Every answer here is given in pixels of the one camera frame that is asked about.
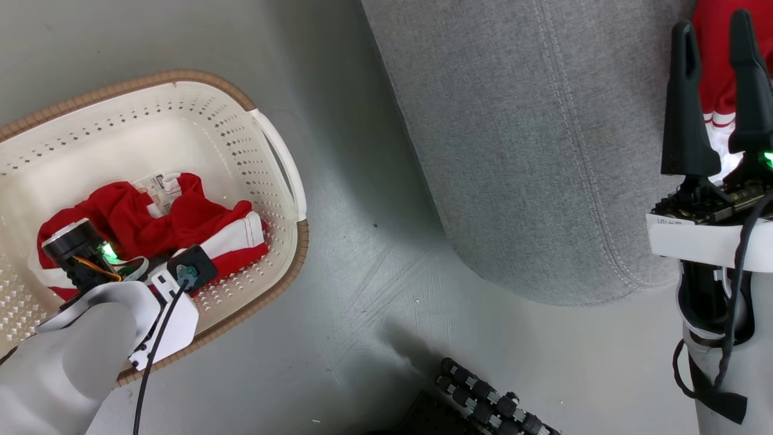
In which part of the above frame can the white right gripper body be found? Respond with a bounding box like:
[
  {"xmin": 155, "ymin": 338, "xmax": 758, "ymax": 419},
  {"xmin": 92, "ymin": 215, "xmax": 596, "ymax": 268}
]
[{"xmin": 645, "ymin": 151, "xmax": 773, "ymax": 271}]

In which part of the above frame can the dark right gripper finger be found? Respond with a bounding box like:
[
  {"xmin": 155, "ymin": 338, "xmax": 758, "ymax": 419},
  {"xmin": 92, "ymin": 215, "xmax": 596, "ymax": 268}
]
[
  {"xmin": 661, "ymin": 21, "xmax": 723, "ymax": 178},
  {"xmin": 727, "ymin": 8, "xmax": 773, "ymax": 156}
]

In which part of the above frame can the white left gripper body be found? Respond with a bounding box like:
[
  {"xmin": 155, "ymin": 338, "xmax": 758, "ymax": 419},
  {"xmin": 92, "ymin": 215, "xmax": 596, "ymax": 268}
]
[{"xmin": 37, "ymin": 219, "xmax": 200, "ymax": 371}]

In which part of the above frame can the red and white garment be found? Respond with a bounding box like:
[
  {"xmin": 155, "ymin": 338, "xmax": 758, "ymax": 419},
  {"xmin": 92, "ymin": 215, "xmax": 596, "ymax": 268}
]
[
  {"xmin": 690, "ymin": 0, "xmax": 773, "ymax": 179},
  {"xmin": 36, "ymin": 172, "xmax": 269, "ymax": 301}
]

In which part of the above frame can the grey fabric sofa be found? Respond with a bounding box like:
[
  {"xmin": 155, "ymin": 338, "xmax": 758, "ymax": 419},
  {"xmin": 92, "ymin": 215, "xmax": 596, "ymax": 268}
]
[{"xmin": 361, "ymin": 0, "xmax": 773, "ymax": 306}]

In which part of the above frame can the cream perforated laundry basket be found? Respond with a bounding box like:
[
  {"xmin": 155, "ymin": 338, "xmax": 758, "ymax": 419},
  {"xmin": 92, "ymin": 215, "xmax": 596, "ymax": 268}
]
[{"xmin": 0, "ymin": 68, "xmax": 310, "ymax": 387}]

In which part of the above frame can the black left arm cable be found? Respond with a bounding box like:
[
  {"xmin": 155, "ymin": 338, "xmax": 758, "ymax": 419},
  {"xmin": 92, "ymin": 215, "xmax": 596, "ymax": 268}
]
[{"xmin": 132, "ymin": 275, "xmax": 195, "ymax": 435}]

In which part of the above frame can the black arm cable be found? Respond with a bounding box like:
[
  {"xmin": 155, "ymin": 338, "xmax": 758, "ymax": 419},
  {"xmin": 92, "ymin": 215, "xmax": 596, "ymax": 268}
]
[
  {"xmin": 132, "ymin": 275, "xmax": 195, "ymax": 435},
  {"xmin": 672, "ymin": 193, "xmax": 773, "ymax": 425}
]

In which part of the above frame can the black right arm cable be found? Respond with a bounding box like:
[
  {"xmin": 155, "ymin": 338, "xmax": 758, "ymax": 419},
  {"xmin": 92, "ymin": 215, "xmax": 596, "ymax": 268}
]
[{"xmin": 672, "ymin": 193, "xmax": 773, "ymax": 425}]

